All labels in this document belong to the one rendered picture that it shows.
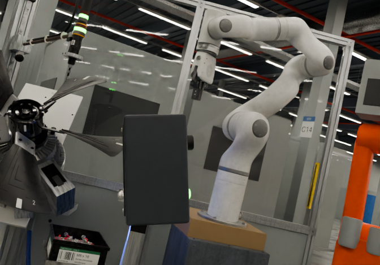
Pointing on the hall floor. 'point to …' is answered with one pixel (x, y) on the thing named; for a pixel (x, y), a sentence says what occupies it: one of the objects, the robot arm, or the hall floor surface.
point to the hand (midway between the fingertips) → (197, 94)
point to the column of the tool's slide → (17, 30)
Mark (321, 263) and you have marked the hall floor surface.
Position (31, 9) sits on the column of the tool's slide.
